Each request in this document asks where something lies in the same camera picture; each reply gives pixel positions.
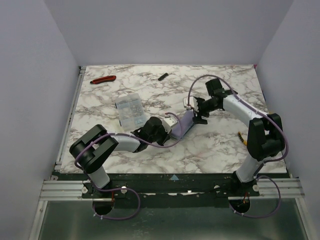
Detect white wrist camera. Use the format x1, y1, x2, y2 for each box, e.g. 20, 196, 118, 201
183, 96, 198, 111
162, 116, 178, 133

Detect lilac umbrella case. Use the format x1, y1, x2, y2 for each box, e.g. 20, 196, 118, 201
170, 110, 195, 140

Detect clear plastic screw box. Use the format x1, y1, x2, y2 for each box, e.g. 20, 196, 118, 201
115, 93, 147, 132

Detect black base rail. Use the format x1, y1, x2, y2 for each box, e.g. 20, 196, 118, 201
82, 173, 259, 209

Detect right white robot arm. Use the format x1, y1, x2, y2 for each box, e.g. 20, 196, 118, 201
186, 74, 289, 183

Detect small black stick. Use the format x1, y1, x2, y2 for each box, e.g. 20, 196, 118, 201
158, 72, 169, 81

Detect yellow handled pliers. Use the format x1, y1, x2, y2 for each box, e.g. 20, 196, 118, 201
237, 131, 248, 146

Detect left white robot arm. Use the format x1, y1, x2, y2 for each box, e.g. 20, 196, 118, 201
69, 116, 177, 189

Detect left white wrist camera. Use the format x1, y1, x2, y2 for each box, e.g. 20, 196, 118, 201
162, 116, 178, 133

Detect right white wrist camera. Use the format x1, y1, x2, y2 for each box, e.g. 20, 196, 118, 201
183, 96, 198, 111

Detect red black utility knife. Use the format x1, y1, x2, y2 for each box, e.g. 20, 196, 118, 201
90, 75, 117, 85

